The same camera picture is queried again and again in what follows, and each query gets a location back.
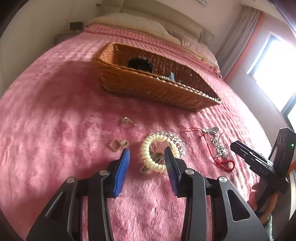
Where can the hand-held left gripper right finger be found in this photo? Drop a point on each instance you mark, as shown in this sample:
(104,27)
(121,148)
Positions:
(170,169)

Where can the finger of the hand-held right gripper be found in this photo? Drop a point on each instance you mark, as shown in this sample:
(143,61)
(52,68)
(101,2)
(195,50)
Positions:
(256,162)

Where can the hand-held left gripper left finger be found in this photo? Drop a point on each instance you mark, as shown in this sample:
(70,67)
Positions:
(122,166)

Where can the brown wicker basket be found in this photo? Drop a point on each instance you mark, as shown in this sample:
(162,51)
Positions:
(148,87)

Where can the person's right hand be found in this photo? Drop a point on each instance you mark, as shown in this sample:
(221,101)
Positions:
(271,204)

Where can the beige snap hair clip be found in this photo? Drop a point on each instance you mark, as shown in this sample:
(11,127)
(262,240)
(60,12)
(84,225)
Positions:
(144,168)

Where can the small gold earring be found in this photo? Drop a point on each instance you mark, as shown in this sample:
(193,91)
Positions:
(126,121)

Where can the silver hair clip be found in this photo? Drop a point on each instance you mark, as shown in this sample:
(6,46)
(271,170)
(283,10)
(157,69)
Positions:
(210,129)

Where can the pink plush blanket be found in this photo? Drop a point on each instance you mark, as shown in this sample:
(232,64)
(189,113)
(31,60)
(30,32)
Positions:
(57,115)

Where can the bright window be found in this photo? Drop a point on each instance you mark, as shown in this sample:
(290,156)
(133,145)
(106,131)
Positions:
(275,67)

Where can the small blue hair clip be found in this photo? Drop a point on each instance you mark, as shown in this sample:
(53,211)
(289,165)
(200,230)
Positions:
(172,76)

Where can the grey curtain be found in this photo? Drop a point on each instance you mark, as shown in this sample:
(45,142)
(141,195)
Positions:
(238,37)

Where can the pale pink pillow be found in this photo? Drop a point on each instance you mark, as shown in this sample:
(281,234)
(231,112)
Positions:
(192,40)

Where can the cream textured pillow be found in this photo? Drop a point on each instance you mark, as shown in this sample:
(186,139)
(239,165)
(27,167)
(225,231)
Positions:
(129,22)

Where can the small black box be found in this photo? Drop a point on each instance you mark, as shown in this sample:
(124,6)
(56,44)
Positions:
(75,25)

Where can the cream pillows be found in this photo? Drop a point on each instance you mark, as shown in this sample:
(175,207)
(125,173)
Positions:
(161,16)

